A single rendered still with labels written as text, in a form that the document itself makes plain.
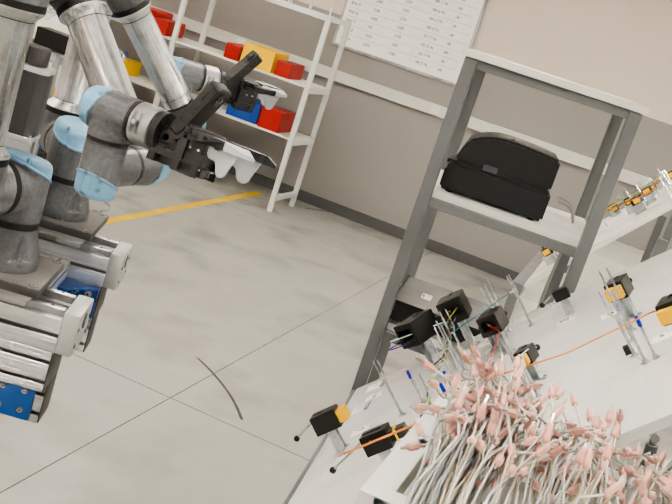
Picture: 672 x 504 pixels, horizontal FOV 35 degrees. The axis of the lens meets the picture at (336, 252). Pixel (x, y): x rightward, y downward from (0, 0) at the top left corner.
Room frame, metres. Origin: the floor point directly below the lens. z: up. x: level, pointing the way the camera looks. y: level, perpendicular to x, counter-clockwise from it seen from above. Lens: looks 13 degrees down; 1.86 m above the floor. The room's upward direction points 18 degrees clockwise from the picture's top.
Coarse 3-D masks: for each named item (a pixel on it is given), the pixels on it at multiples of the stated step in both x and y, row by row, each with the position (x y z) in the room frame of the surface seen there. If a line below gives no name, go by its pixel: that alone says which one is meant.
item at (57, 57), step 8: (40, 32) 7.20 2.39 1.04; (48, 32) 7.18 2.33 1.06; (56, 32) 7.17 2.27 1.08; (32, 40) 7.30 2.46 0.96; (40, 40) 7.19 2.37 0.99; (48, 40) 7.18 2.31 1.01; (56, 40) 7.16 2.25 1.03; (64, 40) 7.14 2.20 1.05; (56, 48) 7.16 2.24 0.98; (64, 48) 7.14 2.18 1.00; (56, 56) 6.75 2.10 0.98; (56, 64) 6.75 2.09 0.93; (56, 72) 6.76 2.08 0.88; (40, 152) 6.95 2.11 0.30
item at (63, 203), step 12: (60, 180) 2.48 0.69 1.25; (48, 192) 2.47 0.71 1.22; (60, 192) 2.48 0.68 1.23; (72, 192) 2.49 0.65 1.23; (48, 204) 2.46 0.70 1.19; (60, 204) 2.47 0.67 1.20; (72, 204) 2.49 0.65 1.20; (84, 204) 2.52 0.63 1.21; (48, 216) 2.46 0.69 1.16; (60, 216) 2.47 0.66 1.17; (72, 216) 2.48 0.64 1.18; (84, 216) 2.52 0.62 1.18
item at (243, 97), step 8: (224, 72) 2.83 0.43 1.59; (224, 80) 2.82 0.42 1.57; (248, 80) 2.87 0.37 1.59; (232, 88) 2.85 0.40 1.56; (240, 88) 2.85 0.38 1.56; (248, 88) 2.85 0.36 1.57; (232, 96) 2.85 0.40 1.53; (240, 96) 2.84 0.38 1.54; (248, 96) 2.86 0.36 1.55; (256, 96) 2.87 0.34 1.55; (232, 104) 2.87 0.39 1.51; (240, 104) 2.85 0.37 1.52; (248, 104) 2.86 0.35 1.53; (248, 112) 2.87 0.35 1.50
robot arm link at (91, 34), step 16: (64, 0) 1.98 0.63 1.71; (80, 0) 1.98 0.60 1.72; (96, 0) 1.99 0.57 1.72; (64, 16) 1.98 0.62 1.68; (80, 16) 1.98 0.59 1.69; (96, 16) 1.99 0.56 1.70; (80, 32) 1.97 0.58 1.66; (96, 32) 1.98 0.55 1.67; (80, 48) 1.97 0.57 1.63; (96, 48) 1.96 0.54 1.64; (112, 48) 1.98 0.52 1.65; (96, 64) 1.96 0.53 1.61; (112, 64) 1.96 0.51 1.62; (96, 80) 1.95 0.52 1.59; (112, 80) 1.95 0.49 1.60; (128, 80) 1.98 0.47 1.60; (144, 160) 1.90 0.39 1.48; (144, 176) 1.90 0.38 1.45; (160, 176) 1.95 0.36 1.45
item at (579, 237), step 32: (480, 64) 2.85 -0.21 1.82; (512, 64) 2.83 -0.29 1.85; (576, 96) 2.82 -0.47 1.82; (608, 96) 2.79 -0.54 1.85; (448, 128) 2.85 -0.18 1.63; (608, 128) 3.34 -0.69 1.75; (448, 192) 2.92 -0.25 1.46; (608, 192) 2.79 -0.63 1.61; (416, 224) 2.85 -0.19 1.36; (480, 224) 2.83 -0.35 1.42; (512, 224) 2.85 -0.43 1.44; (544, 224) 2.92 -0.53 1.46; (576, 224) 3.13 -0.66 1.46; (416, 256) 3.40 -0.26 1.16; (576, 256) 2.79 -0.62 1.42; (384, 320) 2.85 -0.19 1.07; (384, 352) 3.40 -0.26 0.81
